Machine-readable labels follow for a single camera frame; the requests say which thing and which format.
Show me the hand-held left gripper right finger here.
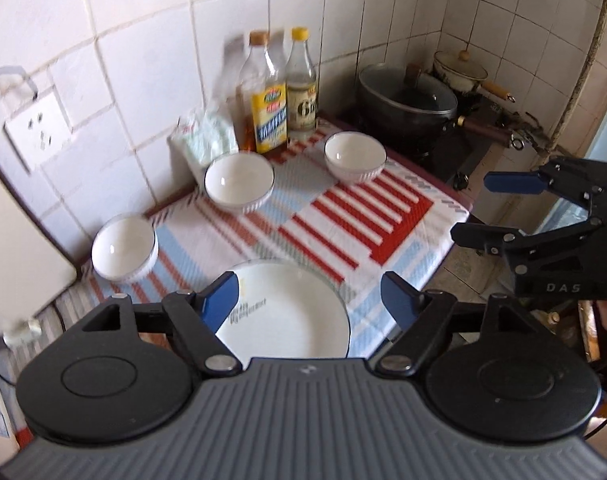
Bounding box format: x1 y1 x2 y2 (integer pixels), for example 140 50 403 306
373 271 539 378

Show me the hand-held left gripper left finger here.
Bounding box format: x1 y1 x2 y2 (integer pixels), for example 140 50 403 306
66 271 244 378

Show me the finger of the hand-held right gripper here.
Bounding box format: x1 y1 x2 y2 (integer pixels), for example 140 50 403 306
483 156 607 221
450 220 601 267

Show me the white sun print plate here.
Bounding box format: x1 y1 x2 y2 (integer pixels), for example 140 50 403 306
216 259 351 361

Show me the white ribbed bowl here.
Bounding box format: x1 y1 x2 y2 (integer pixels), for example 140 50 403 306
204 153 275 212
92 214 159 282
324 131 387 184

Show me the striped checked tablecloth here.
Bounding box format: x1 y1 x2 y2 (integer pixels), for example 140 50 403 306
13 115 471 361

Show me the cream enamel pot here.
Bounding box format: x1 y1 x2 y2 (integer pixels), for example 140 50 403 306
432 50 517 103

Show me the black pot with glass lid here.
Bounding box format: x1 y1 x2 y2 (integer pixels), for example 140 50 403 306
358 62 527 150

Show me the white seasoning packet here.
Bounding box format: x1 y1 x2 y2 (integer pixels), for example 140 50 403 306
198 102 240 158
169 115 214 173

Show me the cooking wine bottle yellow label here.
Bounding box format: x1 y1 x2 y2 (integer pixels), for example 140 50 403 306
239 31 289 155

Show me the white cutting board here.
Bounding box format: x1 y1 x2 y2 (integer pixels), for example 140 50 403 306
0 150 79 331

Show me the clear vinegar bottle yellow cap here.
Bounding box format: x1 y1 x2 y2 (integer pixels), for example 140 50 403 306
284 27 318 133

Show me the white wall socket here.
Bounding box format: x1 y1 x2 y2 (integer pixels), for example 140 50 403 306
3 87 74 173

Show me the black wall power cable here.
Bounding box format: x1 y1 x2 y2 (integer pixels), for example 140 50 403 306
0 66 40 98

